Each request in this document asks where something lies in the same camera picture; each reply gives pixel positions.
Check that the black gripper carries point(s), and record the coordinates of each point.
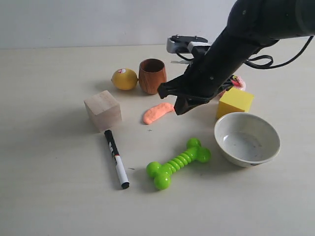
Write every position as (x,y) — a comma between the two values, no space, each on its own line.
(209,75)

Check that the orange squishy piece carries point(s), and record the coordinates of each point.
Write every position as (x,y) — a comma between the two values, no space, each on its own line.
(156,112)

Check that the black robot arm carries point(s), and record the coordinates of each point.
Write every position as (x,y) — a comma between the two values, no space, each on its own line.
(251,26)

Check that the brown wooden cup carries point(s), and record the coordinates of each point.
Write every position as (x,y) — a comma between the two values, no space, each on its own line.
(151,74)

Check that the yellow foam cube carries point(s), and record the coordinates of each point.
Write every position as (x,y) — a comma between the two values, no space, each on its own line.
(234,100)

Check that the pink toy cake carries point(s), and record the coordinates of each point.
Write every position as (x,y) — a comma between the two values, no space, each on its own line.
(240,83)

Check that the yellow lemon with sticker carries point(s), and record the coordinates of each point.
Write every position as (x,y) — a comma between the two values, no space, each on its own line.
(124,79)

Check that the white ceramic bowl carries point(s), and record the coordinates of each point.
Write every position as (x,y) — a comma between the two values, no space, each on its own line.
(246,140)

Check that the light wooden cube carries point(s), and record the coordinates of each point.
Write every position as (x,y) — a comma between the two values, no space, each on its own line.
(103,110)

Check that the green bone chew toy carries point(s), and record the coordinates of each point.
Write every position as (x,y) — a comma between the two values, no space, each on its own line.
(161,173)

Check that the black and white marker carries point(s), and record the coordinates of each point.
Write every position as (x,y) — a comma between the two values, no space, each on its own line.
(120,169)

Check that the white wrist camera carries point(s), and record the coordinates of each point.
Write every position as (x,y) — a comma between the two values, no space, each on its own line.
(185,44)

